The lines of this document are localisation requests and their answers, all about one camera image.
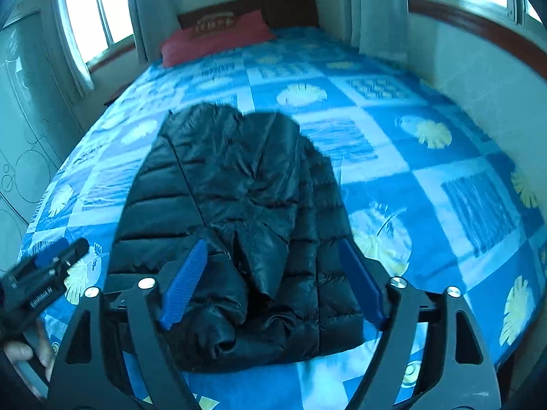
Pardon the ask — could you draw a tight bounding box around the black quilted puffer jacket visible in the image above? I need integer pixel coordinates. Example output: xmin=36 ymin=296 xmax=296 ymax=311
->
xmin=105 ymin=103 xmax=364 ymax=373

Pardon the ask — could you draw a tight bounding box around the person's left hand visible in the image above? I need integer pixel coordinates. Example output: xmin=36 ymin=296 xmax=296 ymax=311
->
xmin=3 ymin=319 xmax=55 ymax=400

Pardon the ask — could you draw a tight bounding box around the blue patterned bed sheet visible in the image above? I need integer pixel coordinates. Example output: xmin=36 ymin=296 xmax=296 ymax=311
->
xmin=16 ymin=25 xmax=547 ymax=410

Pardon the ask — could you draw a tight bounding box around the white sliding wardrobe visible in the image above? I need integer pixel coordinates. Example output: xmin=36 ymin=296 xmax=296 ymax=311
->
xmin=1 ymin=10 xmax=82 ymax=272

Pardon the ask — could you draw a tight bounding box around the wooden nightstand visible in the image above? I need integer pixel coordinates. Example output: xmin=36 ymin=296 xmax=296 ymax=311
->
xmin=104 ymin=84 xmax=131 ymax=107

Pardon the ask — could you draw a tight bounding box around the grey curtain left of window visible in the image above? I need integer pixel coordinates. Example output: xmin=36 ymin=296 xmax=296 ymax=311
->
xmin=42 ymin=0 xmax=95 ymax=103

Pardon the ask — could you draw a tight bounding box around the left window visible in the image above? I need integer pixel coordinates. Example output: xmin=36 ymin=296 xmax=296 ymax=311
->
xmin=64 ymin=0 xmax=134 ymax=66

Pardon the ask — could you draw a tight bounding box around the grey curtain beside headboard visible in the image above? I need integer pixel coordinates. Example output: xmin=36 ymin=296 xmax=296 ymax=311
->
xmin=128 ymin=0 xmax=180 ymax=64

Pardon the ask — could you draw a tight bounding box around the brown embroidered cushion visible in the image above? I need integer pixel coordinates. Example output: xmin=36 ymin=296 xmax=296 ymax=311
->
xmin=191 ymin=12 xmax=237 ymax=38

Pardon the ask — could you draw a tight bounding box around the red pillow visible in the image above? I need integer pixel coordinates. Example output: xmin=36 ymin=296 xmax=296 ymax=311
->
xmin=160 ymin=10 xmax=275 ymax=68

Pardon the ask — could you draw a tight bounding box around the grey curtain right side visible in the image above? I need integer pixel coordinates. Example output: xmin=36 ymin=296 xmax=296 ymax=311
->
xmin=350 ymin=0 xmax=409 ymax=67

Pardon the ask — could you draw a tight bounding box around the dark wooden headboard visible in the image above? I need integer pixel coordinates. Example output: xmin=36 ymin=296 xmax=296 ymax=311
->
xmin=177 ymin=0 xmax=320 ymax=30

